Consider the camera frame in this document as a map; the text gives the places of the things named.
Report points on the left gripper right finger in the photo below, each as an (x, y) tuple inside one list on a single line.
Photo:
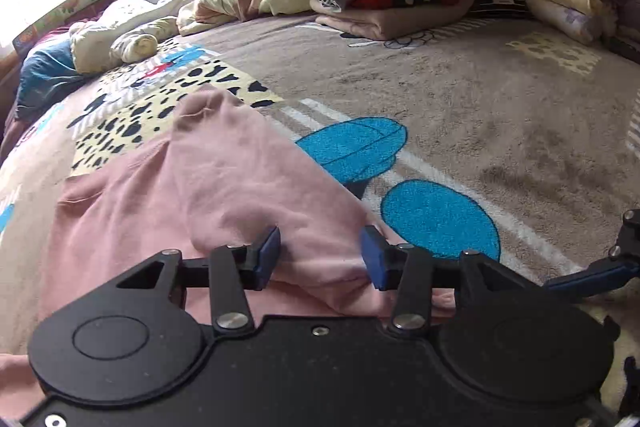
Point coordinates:
[(405, 269)]

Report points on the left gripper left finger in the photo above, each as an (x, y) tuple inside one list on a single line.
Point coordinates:
[(240, 276)]

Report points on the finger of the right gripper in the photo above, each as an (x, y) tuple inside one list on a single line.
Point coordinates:
[(607, 274)]

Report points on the pink sweatshirt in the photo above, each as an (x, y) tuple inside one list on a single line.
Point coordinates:
[(116, 323)]

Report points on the Mickey Mouse bed blanket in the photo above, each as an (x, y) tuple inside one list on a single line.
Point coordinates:
[(509, 117)]

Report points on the white patterned folded cloth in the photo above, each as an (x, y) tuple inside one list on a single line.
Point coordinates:
[(580, 27)]

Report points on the rolled cream baby garment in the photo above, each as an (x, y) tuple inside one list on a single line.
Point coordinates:
[(142, 42)]

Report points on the blue pillow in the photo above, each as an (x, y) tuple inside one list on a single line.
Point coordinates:
[(48, 74)]

